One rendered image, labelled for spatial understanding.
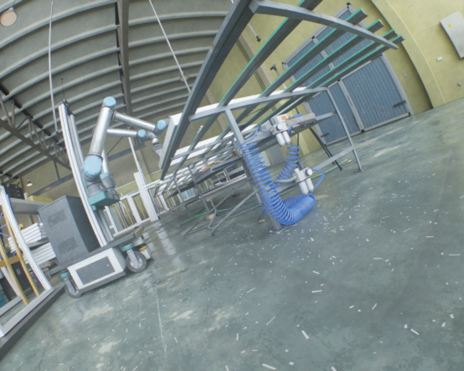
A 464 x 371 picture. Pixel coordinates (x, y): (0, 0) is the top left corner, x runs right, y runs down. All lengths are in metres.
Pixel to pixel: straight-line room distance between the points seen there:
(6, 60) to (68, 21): 3.14
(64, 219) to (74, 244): 0.22
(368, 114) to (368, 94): 0.66
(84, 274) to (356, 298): 1.77
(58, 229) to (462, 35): 8.05
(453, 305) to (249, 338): 0.51
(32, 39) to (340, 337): 10.46
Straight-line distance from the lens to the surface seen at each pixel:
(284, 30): 0.84
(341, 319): 0.57
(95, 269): 1.82
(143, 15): 10.47
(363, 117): 7.62
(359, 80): 7.52
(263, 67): 10.14
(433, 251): 0.71
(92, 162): 1.65
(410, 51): 6.66
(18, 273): 4.61
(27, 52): 10.65
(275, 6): 0.66
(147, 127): 2.12
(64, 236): 1.95
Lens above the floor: 0.42
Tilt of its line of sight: 2 degrees down
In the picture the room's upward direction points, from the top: 24 degrees counter-clockwise
